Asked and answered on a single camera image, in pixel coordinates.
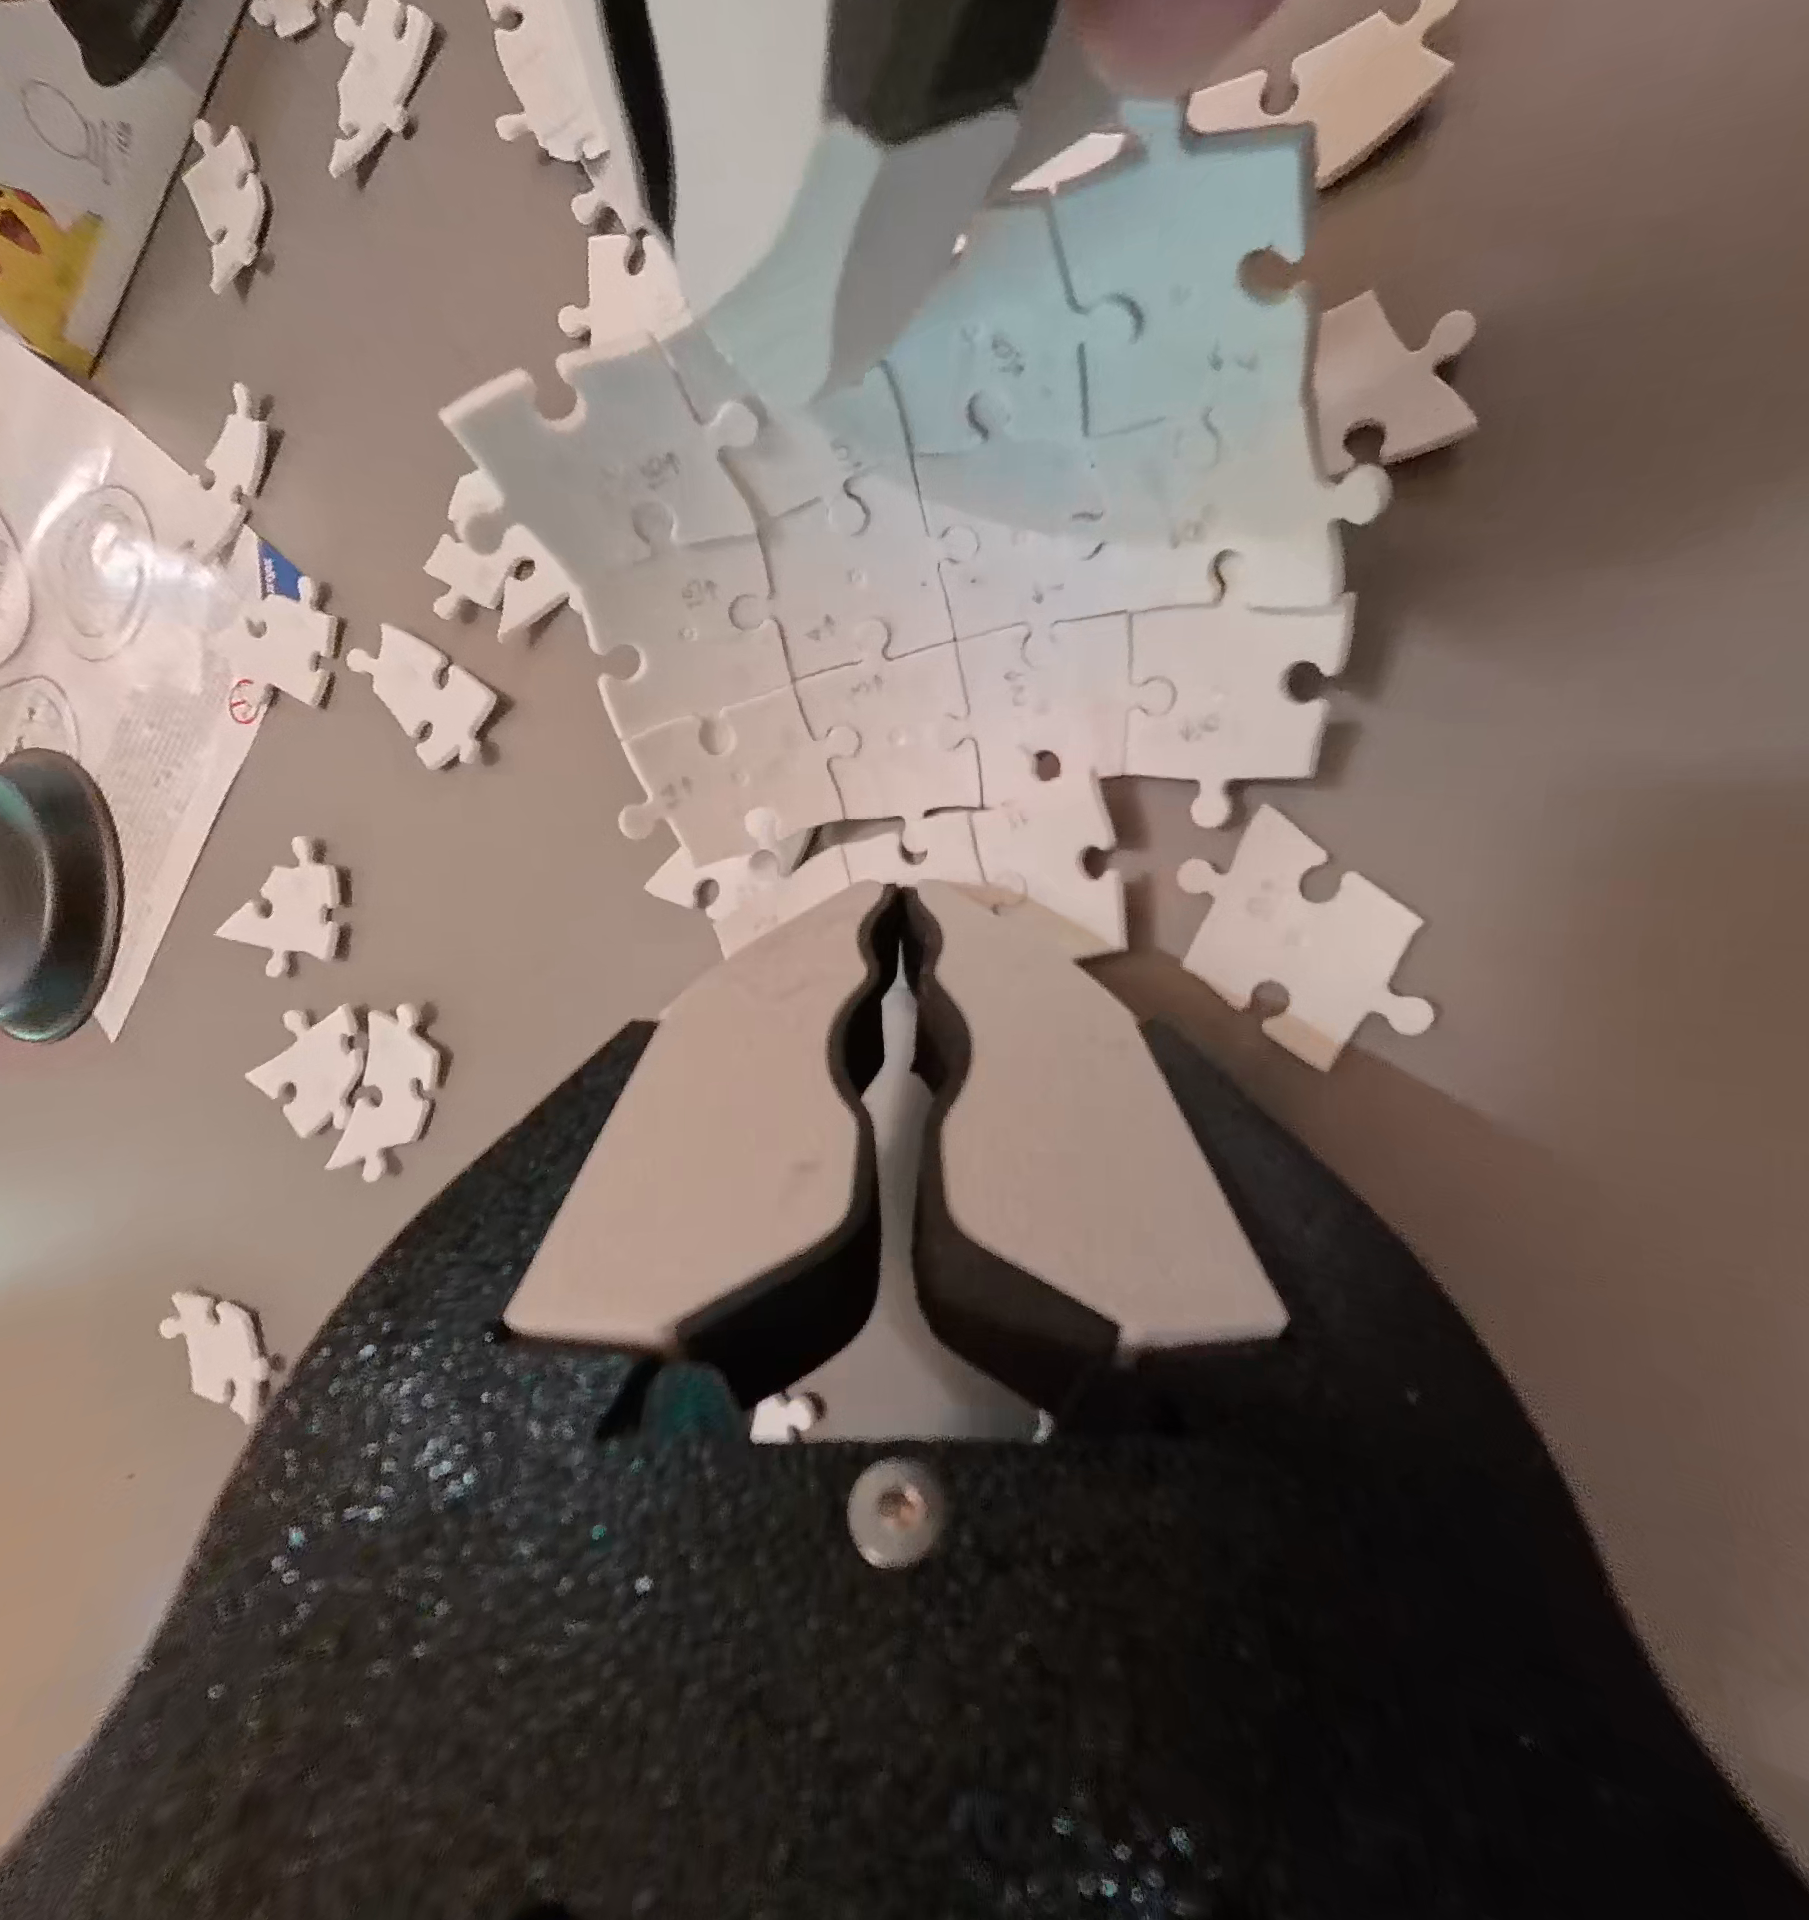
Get black round ball stand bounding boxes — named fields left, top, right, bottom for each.
left=0, top=755, right=124, bottom=1040

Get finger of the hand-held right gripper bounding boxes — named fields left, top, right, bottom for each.
left=603, top=0, right=1025, bottom=398

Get flat assembled white puzzle section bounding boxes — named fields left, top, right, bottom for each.
left=492, top=0, right=613, bottom=164

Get large curved white puzzle section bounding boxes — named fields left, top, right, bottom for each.
left=440, top=114, right=1392, bottom=1445

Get blue puzzle ball box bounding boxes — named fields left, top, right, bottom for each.
left=0, top=0, right=245, bottom=378

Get printed paper instruction sheet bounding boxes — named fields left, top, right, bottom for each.
left=0, top=322, right=339, bottom=1044

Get white puzzle pieces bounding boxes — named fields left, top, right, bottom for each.
left=160, top=0, right=1484, bottom=1428

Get person's right hand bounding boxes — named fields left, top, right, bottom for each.
left=1069, top=0, right=1283, bottom=84

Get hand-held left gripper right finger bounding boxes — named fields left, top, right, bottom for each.
left=905, top=886, right=1289, bottom=1416

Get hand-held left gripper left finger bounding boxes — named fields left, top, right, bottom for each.
left=502, top=886, right=906, bottom=1412

